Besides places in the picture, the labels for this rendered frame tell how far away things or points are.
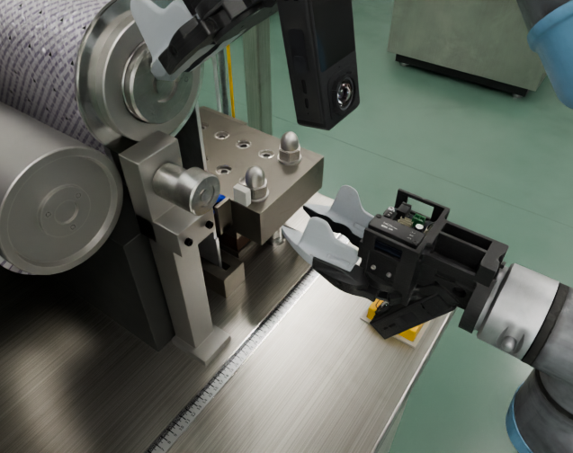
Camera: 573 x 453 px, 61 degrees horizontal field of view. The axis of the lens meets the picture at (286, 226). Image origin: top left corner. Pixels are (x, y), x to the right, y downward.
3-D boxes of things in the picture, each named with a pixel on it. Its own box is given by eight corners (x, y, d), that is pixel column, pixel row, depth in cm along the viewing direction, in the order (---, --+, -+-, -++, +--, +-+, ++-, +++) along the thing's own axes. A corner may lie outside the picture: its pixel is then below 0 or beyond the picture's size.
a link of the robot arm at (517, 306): (535, 316, 46) (509, 381, 41) (487, 295, 48) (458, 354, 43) (567, 264, 41) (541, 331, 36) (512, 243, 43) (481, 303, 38)
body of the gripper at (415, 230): (394, 183, 47) (520, 233, 42) (381, 244, 53) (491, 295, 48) (355, 227, 43) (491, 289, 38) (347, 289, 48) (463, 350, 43)
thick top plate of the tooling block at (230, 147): (261, 245, 67) (260, 213, 63) (78, 151, 84) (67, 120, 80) (322, 187, 77) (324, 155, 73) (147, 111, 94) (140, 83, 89)
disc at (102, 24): (63, 155, 40) (95, -38, 35) (59, 153, 40) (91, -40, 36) (185, 155, 52) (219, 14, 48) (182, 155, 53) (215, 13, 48)
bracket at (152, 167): (209, 369, 61) (168, 180, 40) (172, 344, 64) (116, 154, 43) (234, 341, 64) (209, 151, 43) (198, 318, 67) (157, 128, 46)
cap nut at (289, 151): (292, 168, 70) (292, 142, 67) (272, 159, 72) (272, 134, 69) (306, 156, 73) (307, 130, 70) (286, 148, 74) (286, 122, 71)
